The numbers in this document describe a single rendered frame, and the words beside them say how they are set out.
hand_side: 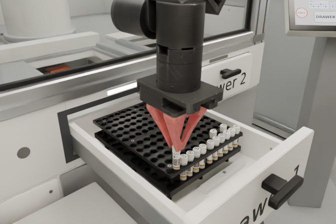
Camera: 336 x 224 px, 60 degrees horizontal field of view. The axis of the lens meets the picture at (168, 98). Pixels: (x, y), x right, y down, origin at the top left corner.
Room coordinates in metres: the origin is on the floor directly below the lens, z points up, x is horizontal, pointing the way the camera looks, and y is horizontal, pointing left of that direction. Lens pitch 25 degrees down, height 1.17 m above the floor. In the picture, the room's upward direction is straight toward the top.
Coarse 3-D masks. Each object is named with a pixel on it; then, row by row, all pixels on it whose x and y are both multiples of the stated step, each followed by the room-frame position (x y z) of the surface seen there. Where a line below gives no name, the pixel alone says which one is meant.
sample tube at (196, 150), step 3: (195, 147) 0.38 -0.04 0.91; (198, 147) 0.38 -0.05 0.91; (192, 150) 0.38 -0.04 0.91; (195, 150) 0.37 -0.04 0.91; (198, 150) 0.37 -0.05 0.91; (195, 153) 0.37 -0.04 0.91; (198, 153) 0.37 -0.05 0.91; (195, 156) 0.37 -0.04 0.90; (198, 156) 0.38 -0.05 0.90; (198, 162) 0.38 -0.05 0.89; (195, 165) 0.37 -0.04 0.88; (198, 165) 0.38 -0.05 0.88; (195, 168) 0.37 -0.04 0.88; (198, 168) 0.38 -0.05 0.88; (195, 171) 0.37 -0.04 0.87
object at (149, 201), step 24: (72, 120) 0.50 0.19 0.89; (72, 144) 0.48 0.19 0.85; (96, 144) 0.42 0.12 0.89; (240, 144) 0.48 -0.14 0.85; (264, 144) 0.44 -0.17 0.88; (96, 168) 0.41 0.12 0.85; (120, 168) 0.36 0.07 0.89; (216, 168) 0.43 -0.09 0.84; (120, 192) 0.36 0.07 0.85; (144, 192) 0.31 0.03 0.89; (192, 192) 0.37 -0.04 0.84; (144, 216) 0.31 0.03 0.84; (168, 216) 0.28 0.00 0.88
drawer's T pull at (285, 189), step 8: (272, 176) 0.32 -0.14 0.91; (296, 176) 0.31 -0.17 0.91; (264, 184) 0.30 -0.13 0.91; (272, 184) 0.30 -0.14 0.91; (280, 184) 0.30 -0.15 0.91; (288, 184) 0.30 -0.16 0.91; (296, 184) 0.30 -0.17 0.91; (272, 192) 0.29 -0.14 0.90; (280, 192) 0.28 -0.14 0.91; (288, 192) 0.28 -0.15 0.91; (272, 200) 0.27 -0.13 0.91; (280, 200) 0.27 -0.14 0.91
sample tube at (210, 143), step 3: (207, 141) 0.40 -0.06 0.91; (210, 141) 0.40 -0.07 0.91; (213, 141) 0.40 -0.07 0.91; (207, 144) 0.40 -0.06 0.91; (210, 144) 0.40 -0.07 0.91; (213, 144) 0.40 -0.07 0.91; (207, 147) 0.40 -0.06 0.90; (210, 147) 0.40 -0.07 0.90; (213, 147) 0.40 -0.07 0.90; (210, 156) 0.40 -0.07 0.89; (207, 159) 0.40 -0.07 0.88; (210, 159) 0.40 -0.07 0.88; (207, 162) 0.40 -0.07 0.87; (210, 162) 0.40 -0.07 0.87
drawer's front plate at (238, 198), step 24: (288, 144) 0.37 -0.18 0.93; (264, 168) 0.31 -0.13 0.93; (288, 168) 0.36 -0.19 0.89; (216, 192) 0.27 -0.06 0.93; (240, 192) 0.27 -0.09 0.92; (264, 192) 0.32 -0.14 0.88; (192, 216) 0.23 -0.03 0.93; (216, 216) 0.24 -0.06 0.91; (240, 216) 0.28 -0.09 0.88; (264, 216) 0.33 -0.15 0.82
